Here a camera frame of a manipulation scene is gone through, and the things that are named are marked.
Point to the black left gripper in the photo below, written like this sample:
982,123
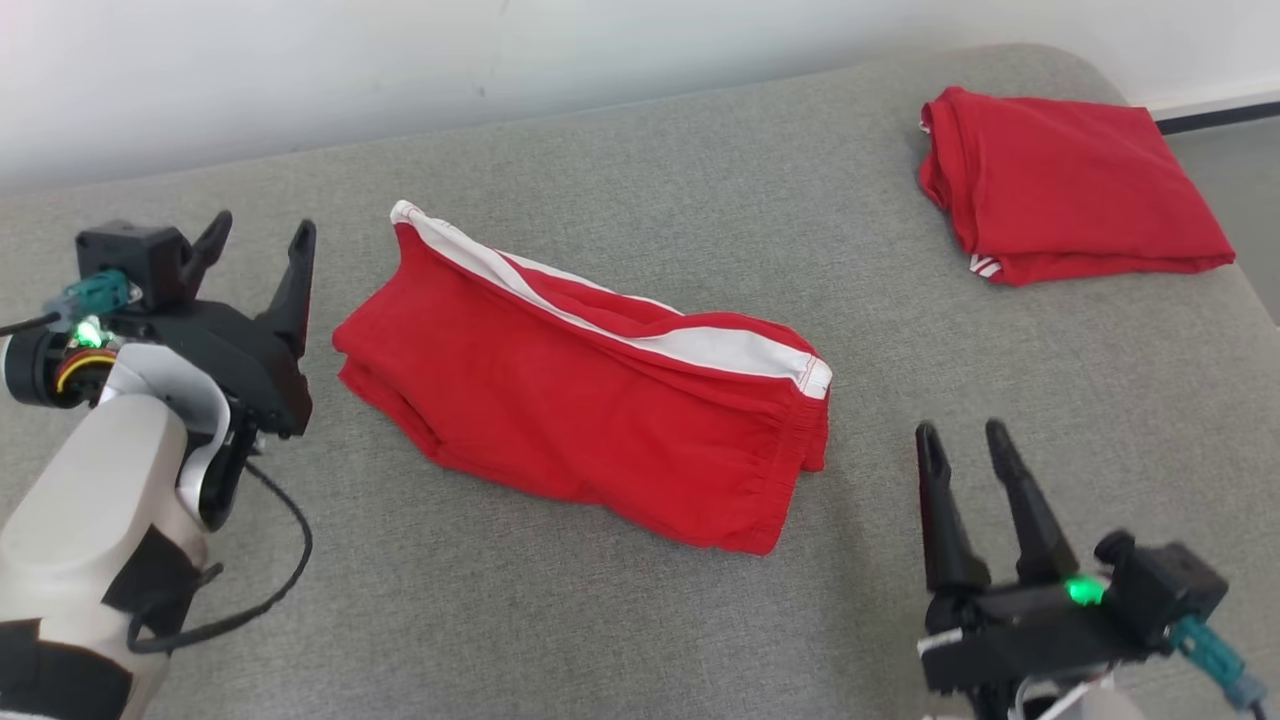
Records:
240,360

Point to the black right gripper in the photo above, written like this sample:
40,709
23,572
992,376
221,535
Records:
1020,635

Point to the red shorts with white stripe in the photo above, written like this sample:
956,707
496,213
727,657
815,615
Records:
560,410

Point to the red basketball jersey number 23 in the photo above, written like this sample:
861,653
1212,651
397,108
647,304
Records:
1070,180

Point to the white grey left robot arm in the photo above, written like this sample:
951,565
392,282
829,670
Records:
90,480

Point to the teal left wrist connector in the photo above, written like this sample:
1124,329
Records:
95,295

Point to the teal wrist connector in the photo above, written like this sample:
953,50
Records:
95,295
1215,660

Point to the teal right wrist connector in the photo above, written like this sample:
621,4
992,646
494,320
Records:
1215,660

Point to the white and black skirting board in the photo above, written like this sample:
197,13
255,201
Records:
1220,108

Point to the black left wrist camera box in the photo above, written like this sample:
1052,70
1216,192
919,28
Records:
130,255

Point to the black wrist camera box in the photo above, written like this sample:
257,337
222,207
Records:
130,255
1165,590

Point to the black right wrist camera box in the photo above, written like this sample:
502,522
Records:
1165,590

